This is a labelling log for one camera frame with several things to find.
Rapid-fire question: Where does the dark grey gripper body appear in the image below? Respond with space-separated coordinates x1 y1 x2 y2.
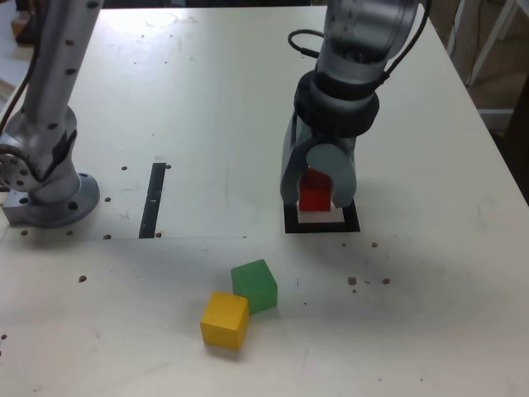
294 122 357 157

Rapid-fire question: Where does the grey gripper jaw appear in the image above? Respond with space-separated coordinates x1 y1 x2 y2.
306 142 357 209
279 109 314 204

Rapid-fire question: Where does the red cube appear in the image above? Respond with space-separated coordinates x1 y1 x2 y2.
298 167 335 213

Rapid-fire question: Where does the green cube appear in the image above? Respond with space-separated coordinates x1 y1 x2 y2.
230 258 279 316

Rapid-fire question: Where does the yellow cube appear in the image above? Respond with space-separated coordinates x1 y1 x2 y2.
200 290 251 352

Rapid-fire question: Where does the black tape square outline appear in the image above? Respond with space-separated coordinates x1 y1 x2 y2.
283 197 361 235

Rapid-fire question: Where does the black tape strip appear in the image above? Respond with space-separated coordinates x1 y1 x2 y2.
138 162 167 240

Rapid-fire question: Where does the dark object beside table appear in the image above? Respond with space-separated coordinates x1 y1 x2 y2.
506 78 529 195

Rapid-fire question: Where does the dark object behind table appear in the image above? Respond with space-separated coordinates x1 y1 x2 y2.
15 0 46 45

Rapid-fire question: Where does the white furniture frame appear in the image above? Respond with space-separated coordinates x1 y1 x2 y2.
444 0 529 88

